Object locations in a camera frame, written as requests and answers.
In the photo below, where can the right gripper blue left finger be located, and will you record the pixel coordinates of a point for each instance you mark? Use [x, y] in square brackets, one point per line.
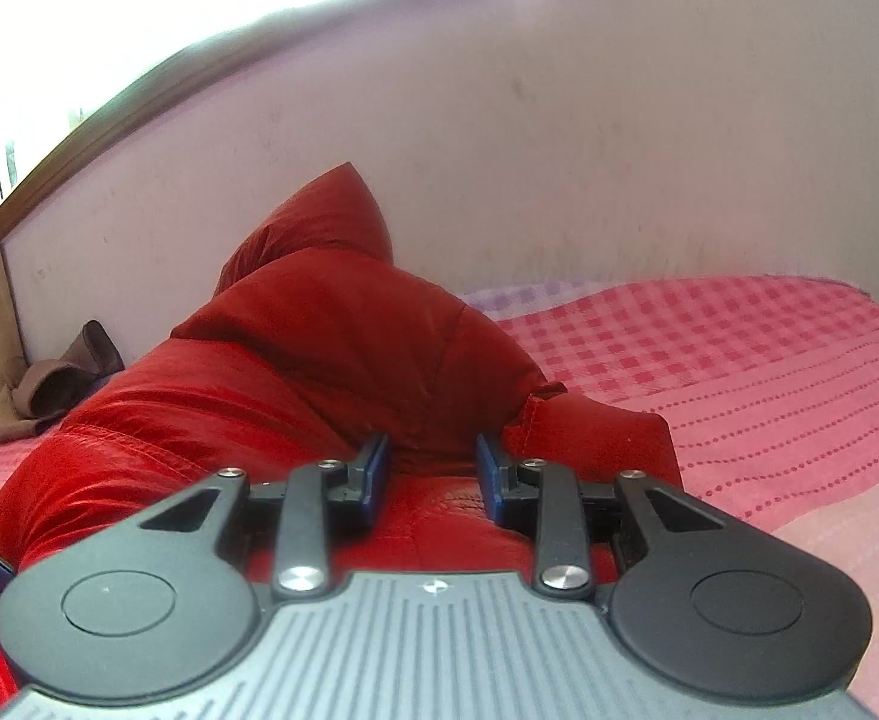
[327, 498]

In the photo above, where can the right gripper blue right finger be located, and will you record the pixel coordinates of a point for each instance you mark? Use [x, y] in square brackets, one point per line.
[541, 500]

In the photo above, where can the red puffer down coat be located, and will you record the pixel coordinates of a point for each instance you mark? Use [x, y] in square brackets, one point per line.
[312, 342]

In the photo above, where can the brown folded blanket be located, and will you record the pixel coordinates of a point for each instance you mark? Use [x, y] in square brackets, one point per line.
[50, 388]

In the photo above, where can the pink checkered bed sheet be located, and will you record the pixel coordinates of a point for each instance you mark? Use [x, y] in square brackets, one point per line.
[770, 391]

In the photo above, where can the brown wooden window frame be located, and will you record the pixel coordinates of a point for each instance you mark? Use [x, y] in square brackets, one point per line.
[170, 82]

